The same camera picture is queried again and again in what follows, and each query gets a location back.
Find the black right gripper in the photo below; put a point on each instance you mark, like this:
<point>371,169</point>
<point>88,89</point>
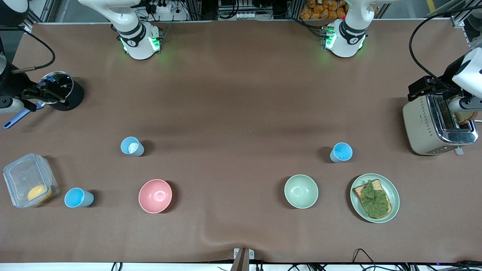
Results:
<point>14,83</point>

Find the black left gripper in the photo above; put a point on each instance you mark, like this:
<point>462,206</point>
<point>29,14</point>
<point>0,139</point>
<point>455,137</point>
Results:
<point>441,87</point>

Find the blue plastic cup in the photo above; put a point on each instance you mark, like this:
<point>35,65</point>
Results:
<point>130,145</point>
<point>77,197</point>
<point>342,151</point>

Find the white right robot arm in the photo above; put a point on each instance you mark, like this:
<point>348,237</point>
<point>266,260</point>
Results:
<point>139,41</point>

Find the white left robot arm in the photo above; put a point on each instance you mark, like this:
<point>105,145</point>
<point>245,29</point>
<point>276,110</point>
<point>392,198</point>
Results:
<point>344,41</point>

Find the glass lid with blue knob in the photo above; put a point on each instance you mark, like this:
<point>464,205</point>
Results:
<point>62,79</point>

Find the beige and chrome toaster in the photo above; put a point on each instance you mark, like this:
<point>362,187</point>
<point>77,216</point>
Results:
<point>421,124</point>

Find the brown bread slice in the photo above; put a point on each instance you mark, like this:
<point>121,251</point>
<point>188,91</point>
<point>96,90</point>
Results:
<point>465,118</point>

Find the clear plastic food container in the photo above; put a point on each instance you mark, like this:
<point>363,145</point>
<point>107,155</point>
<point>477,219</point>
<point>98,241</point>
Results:
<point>22,173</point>

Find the yellow round food item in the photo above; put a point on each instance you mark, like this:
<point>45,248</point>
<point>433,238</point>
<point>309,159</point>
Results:
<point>39,192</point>

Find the pale green plate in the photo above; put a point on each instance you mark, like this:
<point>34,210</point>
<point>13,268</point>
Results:
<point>394,195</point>

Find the toast slice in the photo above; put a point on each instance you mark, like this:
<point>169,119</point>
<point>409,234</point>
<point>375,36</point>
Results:
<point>357,191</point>

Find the green lettuce leaf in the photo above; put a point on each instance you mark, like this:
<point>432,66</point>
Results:
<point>374,201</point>

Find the bag of orange buns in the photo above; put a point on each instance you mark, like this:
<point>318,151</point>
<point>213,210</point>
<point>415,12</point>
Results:
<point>320,9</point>

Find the white power strip with plugs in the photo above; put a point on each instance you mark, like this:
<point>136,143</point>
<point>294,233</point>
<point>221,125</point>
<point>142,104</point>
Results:
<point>165,15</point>

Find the pink bowl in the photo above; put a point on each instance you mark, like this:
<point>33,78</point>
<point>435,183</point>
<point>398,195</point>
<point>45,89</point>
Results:
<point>155,195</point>

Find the pale green bowl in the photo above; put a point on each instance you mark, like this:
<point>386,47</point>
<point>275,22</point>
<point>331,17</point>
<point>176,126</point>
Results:
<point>301,191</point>

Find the small white power strip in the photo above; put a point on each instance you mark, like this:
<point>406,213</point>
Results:
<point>246,15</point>

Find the metal table clamp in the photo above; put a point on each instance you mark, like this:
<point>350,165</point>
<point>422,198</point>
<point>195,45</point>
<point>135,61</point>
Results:
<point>243,259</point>

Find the aluminium frame profile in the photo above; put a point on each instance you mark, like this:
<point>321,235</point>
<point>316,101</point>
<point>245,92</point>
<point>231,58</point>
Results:
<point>457,20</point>
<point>48,9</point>

